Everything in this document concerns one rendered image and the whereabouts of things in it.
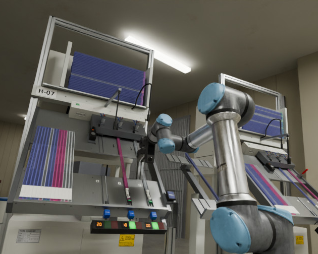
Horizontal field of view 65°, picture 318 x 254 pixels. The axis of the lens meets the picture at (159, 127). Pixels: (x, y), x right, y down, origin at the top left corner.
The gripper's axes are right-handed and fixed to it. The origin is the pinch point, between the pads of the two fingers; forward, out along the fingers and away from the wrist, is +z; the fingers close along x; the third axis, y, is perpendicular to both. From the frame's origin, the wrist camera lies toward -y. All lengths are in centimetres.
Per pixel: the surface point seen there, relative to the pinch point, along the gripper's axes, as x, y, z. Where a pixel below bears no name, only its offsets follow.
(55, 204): 43, -33, -8
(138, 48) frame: 0, 93, -20
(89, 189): 29.3, -22.8, -4.3
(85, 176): 30.9, -15.0, -2.5
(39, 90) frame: 60, 46, 4
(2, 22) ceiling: 132, 279, 103
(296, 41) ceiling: -223, 192, -49
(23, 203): 54, -33, -8
